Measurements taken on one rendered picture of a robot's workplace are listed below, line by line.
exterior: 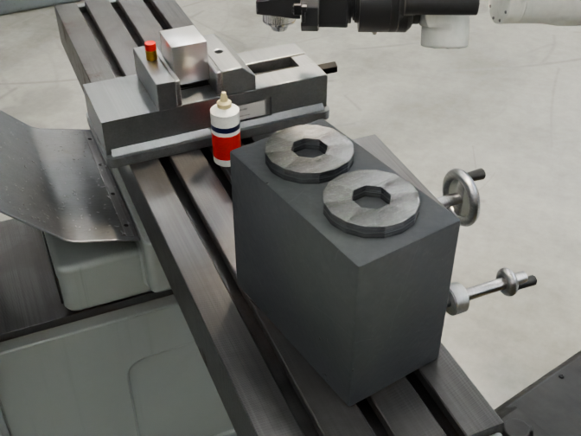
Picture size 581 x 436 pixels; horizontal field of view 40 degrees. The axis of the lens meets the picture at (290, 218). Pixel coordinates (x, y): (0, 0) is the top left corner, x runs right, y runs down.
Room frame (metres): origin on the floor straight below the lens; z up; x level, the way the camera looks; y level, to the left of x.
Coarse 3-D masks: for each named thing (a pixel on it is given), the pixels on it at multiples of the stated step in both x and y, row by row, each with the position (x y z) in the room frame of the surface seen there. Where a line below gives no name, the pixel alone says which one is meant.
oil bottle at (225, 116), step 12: (216, 108) 0.95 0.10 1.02; (228, 108) 0.95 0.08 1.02; (216, 120) 0.94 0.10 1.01; (228, 120) 0.94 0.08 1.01; (216, 132) 0.94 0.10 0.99; (228, 132) 0.94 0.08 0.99; (216, 144) 0.94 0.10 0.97; (228, 144) 0.93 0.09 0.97; (240, 144) 0.95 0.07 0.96; (216, 156) 0.94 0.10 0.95; (228, 156) 0.93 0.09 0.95
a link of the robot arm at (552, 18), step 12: (528, 0) 1.04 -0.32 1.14; (540, 0) 1.04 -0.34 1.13; (552, 0) 1.05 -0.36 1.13; (564, 0) 1.05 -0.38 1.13; (576, 0) 1.05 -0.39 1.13; (528, 12) 1.04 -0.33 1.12; (540, 12) 1.04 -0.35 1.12; (552, 12) 1.05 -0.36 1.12; (564, 12) 1.05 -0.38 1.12; (576, 12) 1.05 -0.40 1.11; (552, 24) 1.06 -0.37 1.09; (564, 24) 1.06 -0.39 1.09; (576, 24) 1.06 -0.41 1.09
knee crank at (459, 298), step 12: (504, 276) 1.15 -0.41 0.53; (516, 276) 1.16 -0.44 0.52; (528, 276) 1.18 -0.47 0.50; (456, 288) 1.11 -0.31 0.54; (468, 288) 1.13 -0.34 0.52; (480, 288) 1.13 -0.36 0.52; (492, 288) 1.13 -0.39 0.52; (504, 288) 1.14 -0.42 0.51; (516, 288) 1.13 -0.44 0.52; (456, 300) 1.08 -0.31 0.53; (468, 300) 1.09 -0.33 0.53; (456, 312) 1.08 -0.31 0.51
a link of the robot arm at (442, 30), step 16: (400, 0) 1.01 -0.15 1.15; (416, 0) 0.99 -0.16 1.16; (432, 0) 0.99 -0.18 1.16; (448, 0) 0.99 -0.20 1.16; (464, 0) 0.98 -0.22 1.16; (400, 16) 1.01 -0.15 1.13; (416, 16) 1.02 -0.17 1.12; (432, 16) 1.01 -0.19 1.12; (448, 16) 1.01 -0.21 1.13; (464, 16) 1.02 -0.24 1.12; (400, 32) 1.03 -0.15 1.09; (432, 32) 1.01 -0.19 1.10; (448, 32) 1.00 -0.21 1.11; (464, 32) 1.01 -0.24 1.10; (448, 48) 1.00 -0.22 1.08
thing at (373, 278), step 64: (320, 128) 0.71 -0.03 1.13; (256, 192) 0.65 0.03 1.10; (320, 192) 0.62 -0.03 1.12; (384, 192) 0.60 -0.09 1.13; (256, 256) 0.65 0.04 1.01; (320, 256) 0.56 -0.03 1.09; (384, 256) 0.53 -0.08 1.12; (448, 256) 0.57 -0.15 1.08; (320, 320) 0.55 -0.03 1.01; (384, 320) 0.53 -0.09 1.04; (384, 384) 0.53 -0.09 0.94
